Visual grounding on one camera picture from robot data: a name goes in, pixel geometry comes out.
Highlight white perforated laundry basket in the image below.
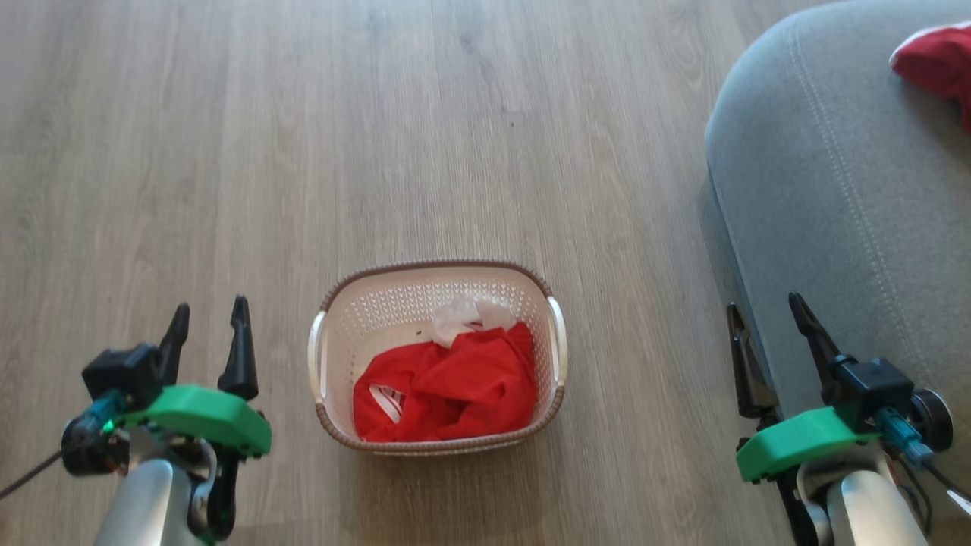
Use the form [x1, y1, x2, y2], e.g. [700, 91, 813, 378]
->
[307, 260, 568, 457]

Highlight small white cloth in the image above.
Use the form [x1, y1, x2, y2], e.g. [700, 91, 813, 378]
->
[431, 296, 517, 348]

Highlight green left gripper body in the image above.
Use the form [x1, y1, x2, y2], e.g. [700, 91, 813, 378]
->
[114, 384, 272, 460]

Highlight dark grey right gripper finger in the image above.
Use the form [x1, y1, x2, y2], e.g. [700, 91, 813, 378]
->
[726, 303, 780, 419]
[787, 292, 858, 406]

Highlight grey and yellow sofa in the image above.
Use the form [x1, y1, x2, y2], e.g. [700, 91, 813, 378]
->
[704, 0, 971, 546]

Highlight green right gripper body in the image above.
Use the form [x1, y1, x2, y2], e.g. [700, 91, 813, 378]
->
[736, 407, 881, 484]

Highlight red garment with white trim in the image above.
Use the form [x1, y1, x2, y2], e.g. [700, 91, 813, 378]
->
[890, 21, 971, 133]

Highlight red garment with white stripes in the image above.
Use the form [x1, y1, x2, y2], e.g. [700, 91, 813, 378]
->
[353, 322, 538, 443]

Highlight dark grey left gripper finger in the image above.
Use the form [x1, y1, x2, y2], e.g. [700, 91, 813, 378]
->
[157, 303, 191, 386]
[218, 295, 259, 401]

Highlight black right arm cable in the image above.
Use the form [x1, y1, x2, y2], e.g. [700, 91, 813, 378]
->
[876, 408, 971, 516]

